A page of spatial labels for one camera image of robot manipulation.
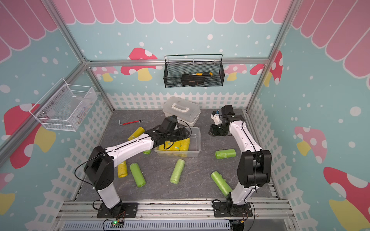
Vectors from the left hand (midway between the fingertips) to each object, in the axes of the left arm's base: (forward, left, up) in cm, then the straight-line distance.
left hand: (186, 135), depth 86 cm
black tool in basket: (+29, -1, +19) cm, 35 cm away
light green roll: (-17, +5, -13) cm, 22 cm away
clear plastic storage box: (+1, -5, -15) cm, 16 cm away
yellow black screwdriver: (+34, -10, +20) cm, 41 cm away
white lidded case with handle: (+23, 0, -3) cm, 24 cm away
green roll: (-5, -25, -12) cm, 28 cm away
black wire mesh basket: (+34, -4, +20) cm, 40 cm away
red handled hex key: (+22, +46, -16) cm, 54 cm away
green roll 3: (-26, -22, -13) cm, 37 cm away
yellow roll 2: (0, +1, -11) cm, 11 cm away
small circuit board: (-43, +34, -18) cm, 58 cm away
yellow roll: (+9, +36, -12) cm, 39 cm away
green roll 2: (-20, +28, -14) cm, 37 cm away
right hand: (+4, -16, -1) cm, 16 cm away
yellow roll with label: (-13, +12, +8) cm, 19 cm away
